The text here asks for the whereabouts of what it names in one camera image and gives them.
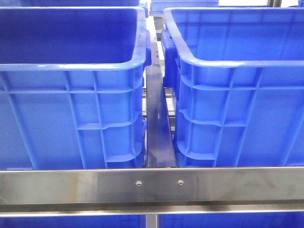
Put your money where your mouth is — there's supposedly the blue plastic crate right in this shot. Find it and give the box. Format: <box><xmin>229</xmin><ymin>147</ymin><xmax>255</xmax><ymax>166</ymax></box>
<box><xmin>162</xmin><ymin>7</ymin><xmax>304</xmax><ymax>167</ymax></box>

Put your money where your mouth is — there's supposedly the steel centre divider bar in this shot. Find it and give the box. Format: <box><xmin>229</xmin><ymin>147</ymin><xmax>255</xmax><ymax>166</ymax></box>
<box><xmin>146</xmin><ymin>37</ymin><xmax>177</xmax><ymax>168</ymax></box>

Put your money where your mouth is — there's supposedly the blue crate lower left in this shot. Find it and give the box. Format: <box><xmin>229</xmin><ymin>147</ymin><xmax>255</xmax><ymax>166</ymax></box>
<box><xmin>0</xmin><ymin>215</ymin><xmax>145</xmax><ymax>228</ymax></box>

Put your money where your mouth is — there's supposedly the blue crate far centre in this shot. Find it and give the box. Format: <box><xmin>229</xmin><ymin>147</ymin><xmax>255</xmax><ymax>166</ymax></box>
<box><xmin>150</xmin><ymin>0</ymin><xmax>219</xmax><ymax>15</ymax></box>

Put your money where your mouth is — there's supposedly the blue crate far left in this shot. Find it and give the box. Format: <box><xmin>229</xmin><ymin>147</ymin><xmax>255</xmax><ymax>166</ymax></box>
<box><xmin>0</xmin><ymin>0</ymin><xmax>149</xmax><ymax>17</ymax></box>

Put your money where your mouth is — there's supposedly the blue plastic crate left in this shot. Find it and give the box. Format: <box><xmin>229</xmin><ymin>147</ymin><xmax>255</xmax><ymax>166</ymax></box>
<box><xmin>0</xmin><ymin>7</ymin><xmax>151</xmax><ymax>171</ymax></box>

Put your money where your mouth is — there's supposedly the steel front rail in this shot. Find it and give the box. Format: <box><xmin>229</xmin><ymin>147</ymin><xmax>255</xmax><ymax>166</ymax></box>
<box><xmin>0</xmin><ymin>167</ymin><xmax>304</xmax><ymax>217</ymax></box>

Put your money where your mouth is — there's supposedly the blue crate lower right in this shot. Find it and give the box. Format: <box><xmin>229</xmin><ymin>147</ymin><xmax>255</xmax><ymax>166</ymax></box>
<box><xmin>159</xmin><ymin>212</ymin><xmax>304</xmax><ymax>228</ymax></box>

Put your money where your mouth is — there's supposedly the blue plastic crate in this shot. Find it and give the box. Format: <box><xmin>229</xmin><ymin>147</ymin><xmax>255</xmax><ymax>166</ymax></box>
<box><xmin>0</xmin><ymin>7</ymin><xmax>151</xmax><ymax>171</ymax></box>
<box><xmin>162</xmin><ymin>7</ymin><xmax>304</xmax><ymax>167</ymax></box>

